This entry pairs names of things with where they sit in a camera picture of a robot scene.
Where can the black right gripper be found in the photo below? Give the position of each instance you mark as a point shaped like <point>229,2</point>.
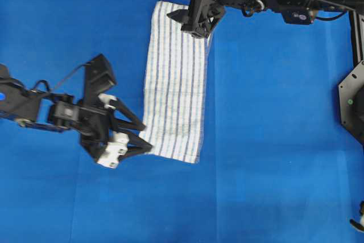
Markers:
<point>199,18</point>

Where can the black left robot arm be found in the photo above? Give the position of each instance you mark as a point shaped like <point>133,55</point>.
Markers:
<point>43,110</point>

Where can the white blue-striped towel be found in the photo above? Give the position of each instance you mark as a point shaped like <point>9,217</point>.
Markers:
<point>174,88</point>

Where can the black aluminium frame rail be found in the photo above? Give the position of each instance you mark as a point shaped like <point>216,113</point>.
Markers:
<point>356,24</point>

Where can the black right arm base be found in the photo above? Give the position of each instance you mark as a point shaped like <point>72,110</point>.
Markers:
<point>350,91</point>

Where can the blue table cloth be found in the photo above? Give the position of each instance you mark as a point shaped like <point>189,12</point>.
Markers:
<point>276,165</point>

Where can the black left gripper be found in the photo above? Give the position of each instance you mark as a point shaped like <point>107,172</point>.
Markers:
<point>101,136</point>

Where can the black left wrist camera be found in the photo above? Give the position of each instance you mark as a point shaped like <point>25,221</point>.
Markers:
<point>99,77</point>

